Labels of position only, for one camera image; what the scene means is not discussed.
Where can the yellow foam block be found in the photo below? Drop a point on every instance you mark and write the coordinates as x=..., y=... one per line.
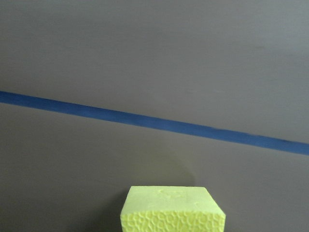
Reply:
x=171, y=209

